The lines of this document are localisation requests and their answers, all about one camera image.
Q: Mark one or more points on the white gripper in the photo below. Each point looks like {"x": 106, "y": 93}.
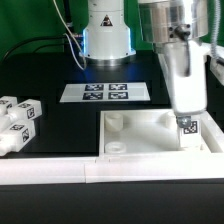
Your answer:
{"x": 185, "y": 77}

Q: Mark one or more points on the white square tabletop part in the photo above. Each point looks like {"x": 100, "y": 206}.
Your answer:
{"x": 141, "y": 132}

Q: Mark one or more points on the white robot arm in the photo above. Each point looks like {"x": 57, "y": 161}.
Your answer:
{"x": 183, "y": 33}

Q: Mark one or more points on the white sheet with tags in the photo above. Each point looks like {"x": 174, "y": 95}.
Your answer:
{"x": 105, "y": 92}

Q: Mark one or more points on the white U-shaped obstacle frame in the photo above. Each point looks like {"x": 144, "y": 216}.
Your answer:
{"x": 121, "y": 168}

